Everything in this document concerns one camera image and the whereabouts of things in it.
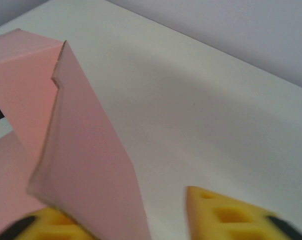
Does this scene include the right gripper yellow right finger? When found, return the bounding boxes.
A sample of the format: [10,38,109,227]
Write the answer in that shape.
[185,185,302,240]

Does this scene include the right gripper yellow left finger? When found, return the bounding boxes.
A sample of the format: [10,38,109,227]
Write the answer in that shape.
[0,206,97,240]

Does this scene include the pink paper box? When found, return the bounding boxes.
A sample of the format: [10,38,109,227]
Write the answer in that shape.
[0,27,153,240]

